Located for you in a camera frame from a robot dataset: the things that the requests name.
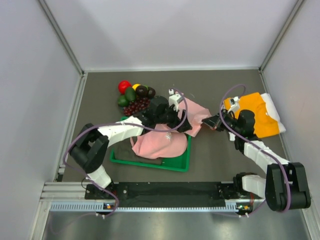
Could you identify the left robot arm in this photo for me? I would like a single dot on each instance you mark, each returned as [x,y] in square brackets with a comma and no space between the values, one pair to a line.
[88,149]

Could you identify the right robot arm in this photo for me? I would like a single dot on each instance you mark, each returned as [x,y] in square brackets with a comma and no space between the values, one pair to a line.
[285,186]

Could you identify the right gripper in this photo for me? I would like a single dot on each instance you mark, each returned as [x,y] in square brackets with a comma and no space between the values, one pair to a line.
[213,122]

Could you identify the green plastic tray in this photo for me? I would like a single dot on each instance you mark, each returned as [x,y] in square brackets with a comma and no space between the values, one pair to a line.
[177,164]

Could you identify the orange folded t-shirt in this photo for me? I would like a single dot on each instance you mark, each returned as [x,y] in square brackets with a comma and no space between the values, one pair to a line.
[264,125]

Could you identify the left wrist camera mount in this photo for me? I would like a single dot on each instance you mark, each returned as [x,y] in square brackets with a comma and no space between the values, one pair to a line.
[174,99]

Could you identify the yellow lemon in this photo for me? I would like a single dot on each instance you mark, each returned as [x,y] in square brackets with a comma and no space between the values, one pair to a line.
[135,86]

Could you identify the dark brown fruit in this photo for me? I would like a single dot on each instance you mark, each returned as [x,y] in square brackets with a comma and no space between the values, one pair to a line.
[142,91]

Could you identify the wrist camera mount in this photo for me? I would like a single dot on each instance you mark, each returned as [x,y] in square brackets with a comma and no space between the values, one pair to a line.
[174,99]
[234,105]

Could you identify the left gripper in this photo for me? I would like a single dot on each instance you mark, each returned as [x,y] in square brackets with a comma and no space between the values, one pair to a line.
[177,121]

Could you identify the white folded cloth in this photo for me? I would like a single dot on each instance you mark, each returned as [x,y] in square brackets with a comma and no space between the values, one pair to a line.
[272,111]

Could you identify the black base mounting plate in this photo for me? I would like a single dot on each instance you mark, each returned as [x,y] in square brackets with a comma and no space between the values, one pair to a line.
[131,190]

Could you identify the green avocado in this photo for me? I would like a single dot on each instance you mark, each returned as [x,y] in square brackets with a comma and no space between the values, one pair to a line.
[130,94]

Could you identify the pink baseball cap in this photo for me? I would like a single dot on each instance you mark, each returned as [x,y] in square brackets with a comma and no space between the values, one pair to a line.
[153,144]

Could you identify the dark kiwi fruit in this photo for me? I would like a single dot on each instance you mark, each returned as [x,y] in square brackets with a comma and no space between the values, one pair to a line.
[151,93]

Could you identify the pink plastic bag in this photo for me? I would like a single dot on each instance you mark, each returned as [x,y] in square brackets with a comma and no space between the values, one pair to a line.
[195,114]

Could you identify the dark olive folded cloth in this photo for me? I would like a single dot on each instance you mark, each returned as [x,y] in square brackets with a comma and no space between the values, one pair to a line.
[123,151]

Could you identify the grey slotted cable duct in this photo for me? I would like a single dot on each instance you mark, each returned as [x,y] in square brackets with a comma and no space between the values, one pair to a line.
[101,207]

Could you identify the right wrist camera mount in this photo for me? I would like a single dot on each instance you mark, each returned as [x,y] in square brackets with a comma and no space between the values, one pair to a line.
[234,105]

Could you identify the dark red grape bunch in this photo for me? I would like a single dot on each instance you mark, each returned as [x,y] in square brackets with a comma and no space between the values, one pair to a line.
[140,104]

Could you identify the aluminium frame rail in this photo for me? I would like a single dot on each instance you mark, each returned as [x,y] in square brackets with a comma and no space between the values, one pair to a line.
[76,191]

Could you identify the red tomato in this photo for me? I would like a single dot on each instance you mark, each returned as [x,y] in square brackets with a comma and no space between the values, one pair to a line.
[123,85]

